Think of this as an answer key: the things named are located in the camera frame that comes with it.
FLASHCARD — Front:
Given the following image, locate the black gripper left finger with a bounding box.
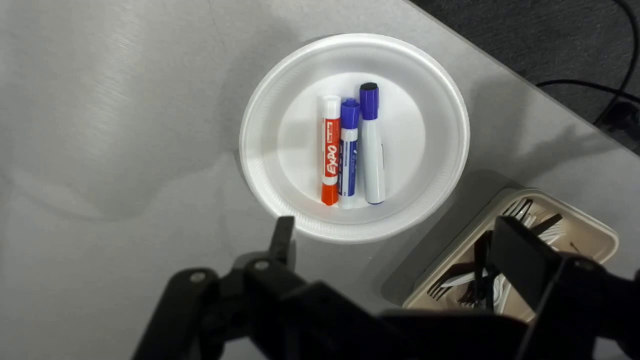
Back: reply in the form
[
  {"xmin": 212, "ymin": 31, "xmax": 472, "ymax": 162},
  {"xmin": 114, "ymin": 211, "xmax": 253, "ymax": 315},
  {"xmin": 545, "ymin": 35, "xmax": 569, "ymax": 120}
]
[{"xmin": 268, "ymin": 214, "xmax": 298, "ymax": 270}]

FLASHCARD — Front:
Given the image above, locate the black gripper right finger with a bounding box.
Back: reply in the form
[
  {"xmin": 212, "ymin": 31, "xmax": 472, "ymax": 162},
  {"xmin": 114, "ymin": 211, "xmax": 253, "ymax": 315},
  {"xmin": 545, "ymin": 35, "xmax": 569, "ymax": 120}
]
[{"xmin": 491, "ymin": 214, "xmax": 571, "ymax": 308}]

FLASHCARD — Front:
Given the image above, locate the orange marker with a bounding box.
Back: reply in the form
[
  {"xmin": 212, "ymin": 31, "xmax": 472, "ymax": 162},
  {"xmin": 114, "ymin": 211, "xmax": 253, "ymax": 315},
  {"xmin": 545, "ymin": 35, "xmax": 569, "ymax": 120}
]
[{"xmin": 320, "ymin": 94, "xmax": 345, "ymax": 209}]

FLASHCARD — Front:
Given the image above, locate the short blue marker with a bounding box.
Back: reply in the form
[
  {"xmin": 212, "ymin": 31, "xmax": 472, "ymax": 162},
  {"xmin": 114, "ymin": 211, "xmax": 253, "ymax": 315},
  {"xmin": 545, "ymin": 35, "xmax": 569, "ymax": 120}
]
[{"xmin": 338, "ymin": 97, "xmax": 363, "ymax": 211}]

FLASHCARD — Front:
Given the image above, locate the white marker blue cap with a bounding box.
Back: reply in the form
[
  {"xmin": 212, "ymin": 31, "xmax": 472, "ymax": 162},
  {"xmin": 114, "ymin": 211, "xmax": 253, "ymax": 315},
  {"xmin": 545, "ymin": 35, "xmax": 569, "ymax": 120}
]
[{"xmin": 358, "ymin": 80, "xmax": 391, "ymax": 207}]

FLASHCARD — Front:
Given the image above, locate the white round plate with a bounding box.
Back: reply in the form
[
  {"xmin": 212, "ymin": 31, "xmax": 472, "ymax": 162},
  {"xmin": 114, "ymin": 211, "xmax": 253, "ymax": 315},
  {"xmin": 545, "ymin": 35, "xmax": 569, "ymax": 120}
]
[{"xmin": 238, "ymin": 31, "xmax": 472, "ymax": 246}]

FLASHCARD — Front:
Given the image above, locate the beige cutlery tray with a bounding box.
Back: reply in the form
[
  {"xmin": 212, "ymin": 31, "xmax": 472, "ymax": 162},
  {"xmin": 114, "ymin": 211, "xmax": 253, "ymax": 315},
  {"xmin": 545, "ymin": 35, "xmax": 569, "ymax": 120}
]
[{"xmin": 400, "ymin": 187, "xmax": 620, "ymax": 327}]

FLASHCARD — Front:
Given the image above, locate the white plastic fork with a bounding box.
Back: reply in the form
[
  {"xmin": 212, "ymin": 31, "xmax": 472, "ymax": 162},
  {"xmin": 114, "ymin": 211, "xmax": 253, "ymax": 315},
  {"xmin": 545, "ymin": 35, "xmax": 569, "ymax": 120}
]
[{"xmin": 427, "ymin": 268, "xmax": 485, "ymax": 302}]

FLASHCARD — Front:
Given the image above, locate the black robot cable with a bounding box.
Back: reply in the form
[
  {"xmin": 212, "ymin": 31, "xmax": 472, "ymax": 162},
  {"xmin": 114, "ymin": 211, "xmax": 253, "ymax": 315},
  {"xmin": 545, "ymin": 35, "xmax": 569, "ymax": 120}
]
[{"xmin": 537, "ymin": 0, "xmax": 640, "ymax": 137}]

